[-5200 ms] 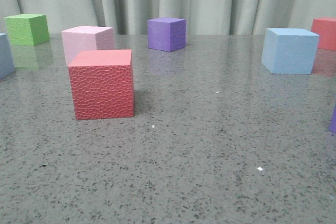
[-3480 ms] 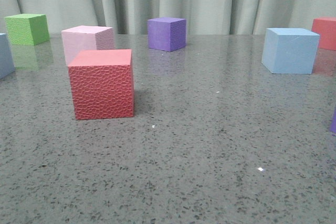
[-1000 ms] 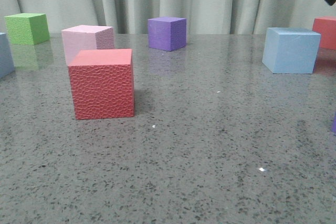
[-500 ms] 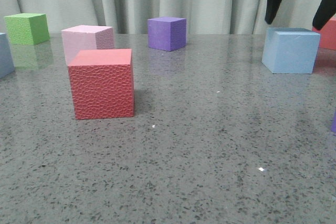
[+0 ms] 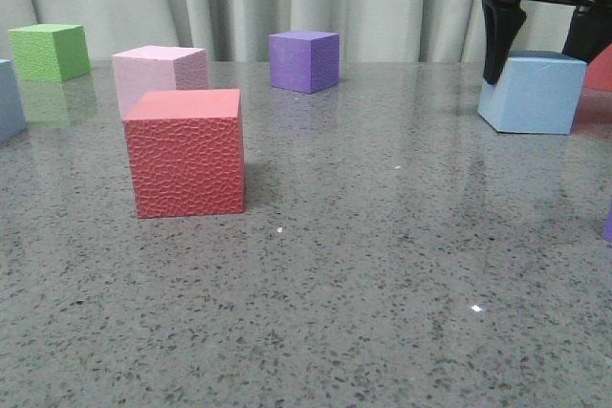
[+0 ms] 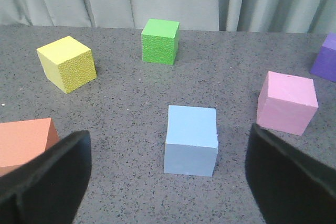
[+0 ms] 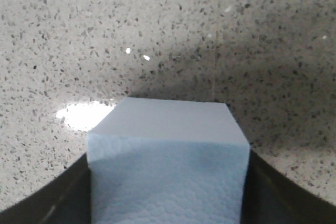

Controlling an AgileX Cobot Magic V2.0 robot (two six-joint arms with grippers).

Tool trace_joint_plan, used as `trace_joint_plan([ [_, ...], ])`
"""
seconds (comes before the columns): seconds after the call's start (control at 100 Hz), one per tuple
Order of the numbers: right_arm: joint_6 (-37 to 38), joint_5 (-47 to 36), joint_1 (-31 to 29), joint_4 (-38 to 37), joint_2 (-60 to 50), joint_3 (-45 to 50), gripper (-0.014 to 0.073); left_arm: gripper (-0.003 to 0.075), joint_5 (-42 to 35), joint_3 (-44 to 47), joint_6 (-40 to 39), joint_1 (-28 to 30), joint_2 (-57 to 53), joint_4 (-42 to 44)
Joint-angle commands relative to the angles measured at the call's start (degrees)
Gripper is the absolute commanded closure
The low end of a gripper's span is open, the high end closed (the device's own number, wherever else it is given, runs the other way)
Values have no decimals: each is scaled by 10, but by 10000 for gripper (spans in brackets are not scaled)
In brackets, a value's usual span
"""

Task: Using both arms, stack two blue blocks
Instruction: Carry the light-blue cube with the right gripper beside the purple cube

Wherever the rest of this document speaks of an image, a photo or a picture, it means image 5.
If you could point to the light blue foam cube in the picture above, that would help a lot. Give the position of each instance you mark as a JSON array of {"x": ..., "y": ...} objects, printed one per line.
[{"x": 538, "y": 93}]

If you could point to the red foam cube right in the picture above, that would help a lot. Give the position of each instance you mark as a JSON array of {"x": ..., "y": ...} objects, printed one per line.
[{"x": 599, "y": 71}]

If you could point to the grey curtain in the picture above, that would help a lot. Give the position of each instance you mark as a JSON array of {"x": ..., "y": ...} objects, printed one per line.
[{"x": 287, "y": 2}]

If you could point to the purple cube at edge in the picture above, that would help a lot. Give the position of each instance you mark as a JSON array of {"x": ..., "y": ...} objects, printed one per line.
[{"x": 607, "y": 230}]

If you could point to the purple foam cube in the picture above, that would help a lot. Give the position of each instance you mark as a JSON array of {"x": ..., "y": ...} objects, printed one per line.
[{"x": 304, "y": 61}]

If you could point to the red textured foam cube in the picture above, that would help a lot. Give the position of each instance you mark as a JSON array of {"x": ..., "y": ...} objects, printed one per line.
[{"x": 186, "y": 153}]

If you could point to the pink foam cube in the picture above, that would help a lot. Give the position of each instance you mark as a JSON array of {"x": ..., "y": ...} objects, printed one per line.
[{"x": 157, "y": 68}]

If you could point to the green foam cube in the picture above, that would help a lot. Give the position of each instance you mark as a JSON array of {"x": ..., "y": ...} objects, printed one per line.
[{"x": 50, "y": 52}]

